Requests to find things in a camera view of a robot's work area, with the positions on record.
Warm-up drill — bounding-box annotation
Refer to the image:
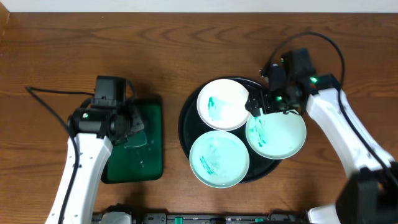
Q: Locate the green sponge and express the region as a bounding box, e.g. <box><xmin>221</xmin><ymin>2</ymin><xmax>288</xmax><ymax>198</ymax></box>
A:
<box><xmin>124</xmin><ymin>130</ymin><xmax>147</xmax><ymax>148</ymax></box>

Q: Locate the white plate with green smear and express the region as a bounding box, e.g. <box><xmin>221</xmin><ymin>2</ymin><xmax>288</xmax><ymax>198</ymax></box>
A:
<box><xmin>196</xmin><ymin>78</ymin><xmax>251</xmax><ymax>131</ymax></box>

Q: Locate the light green plate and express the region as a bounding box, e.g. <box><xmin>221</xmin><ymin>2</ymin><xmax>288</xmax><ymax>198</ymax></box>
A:
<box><xmin>189</xmin><ymin>131</ymin><xmax>250</xmax><ymax>189</ymax></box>
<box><xmin>245</xmin><ymin>111</ymin><xmax>307</xmax><ymax>160</ymax></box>

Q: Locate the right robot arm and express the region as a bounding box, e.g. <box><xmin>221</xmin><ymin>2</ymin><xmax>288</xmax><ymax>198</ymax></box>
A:
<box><xmin>245</xmin><ymin>49</ymin><xmax>397</xmax><ymax>223</ymax></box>

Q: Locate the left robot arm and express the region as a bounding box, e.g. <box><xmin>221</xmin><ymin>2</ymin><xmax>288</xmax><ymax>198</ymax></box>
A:
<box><xmin>46</xmin><ymin>76</ymin><xmax>144</xmax><ymax>223</ymax></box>

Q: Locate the round black serving tray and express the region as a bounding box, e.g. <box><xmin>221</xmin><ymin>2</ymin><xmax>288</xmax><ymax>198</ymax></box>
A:
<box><xmin>178</xmin><ymin>85</ymin><xmax>281</xmax><ymax>184</ymax></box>

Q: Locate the green rectangular tray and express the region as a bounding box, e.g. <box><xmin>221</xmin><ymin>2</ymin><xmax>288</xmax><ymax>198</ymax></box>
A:
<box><xmin>101</xmin><ymin>99</ymin><xmax>164</xmax><ymax>184</ymax></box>

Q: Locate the light green plate front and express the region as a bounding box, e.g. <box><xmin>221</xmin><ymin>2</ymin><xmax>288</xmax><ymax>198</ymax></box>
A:
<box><xmin>189</xmin><ymin>131</ymin><xmax>250</xmax><ymax>189</ymax></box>

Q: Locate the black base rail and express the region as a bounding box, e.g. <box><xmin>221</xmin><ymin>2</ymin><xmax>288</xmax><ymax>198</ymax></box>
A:
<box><xmin>91</xmin><ymin>212</ymin><xmax>309</xmax><ymax>224</ymax></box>

